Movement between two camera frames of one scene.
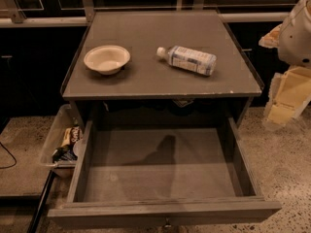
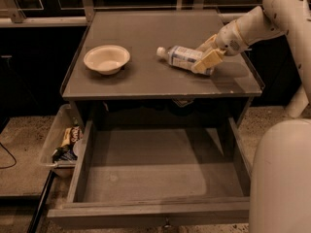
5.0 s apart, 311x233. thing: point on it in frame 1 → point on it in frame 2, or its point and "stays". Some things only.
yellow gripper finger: (289, 90) → (211, 59)
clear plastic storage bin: (64, 127) stays
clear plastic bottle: (190, 59) stays
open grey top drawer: (160, 171) stays
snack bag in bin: (72, 135) stays
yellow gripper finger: (271, 39) → (208, 45)
